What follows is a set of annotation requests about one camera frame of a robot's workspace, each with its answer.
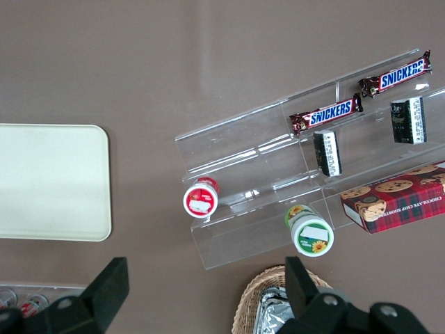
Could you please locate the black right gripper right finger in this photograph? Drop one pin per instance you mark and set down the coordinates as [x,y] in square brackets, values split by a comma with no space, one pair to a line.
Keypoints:
[306,299]

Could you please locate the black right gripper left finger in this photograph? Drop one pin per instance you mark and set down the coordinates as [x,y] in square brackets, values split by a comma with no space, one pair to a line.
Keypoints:
[101,295]

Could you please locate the red lidded yogurt cup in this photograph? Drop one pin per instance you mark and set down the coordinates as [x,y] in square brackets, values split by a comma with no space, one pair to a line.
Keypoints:
[201,202]

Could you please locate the cream plastic tray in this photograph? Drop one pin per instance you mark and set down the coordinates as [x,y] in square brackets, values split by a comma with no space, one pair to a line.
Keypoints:
[52,181]

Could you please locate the green lidded yogurt cup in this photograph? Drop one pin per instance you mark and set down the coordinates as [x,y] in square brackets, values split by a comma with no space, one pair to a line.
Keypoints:
[313,236]

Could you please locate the clear acrylic bottle rack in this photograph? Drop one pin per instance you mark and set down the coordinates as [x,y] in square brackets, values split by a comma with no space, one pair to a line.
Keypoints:
[41,288]

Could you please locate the clear acrylic stepped shelf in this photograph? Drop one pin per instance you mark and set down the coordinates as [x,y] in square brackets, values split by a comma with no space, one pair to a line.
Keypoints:
[243,174]

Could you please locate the Snickers bar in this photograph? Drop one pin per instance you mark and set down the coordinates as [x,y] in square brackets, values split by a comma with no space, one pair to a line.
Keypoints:
[330,113]
[400,77]

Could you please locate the red cola bottle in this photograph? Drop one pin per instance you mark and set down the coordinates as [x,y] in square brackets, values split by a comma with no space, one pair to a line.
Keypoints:
[7,299]
[34,304]

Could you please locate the red tartan cookie box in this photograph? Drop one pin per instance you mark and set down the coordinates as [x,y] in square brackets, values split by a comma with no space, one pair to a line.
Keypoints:
[400,202]

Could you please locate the oval light wicker basket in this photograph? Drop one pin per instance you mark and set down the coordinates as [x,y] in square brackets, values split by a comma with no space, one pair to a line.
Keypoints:
[250,299]

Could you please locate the small black chocolate box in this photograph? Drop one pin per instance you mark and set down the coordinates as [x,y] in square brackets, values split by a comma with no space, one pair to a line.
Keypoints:
[327,153]
[406,120]

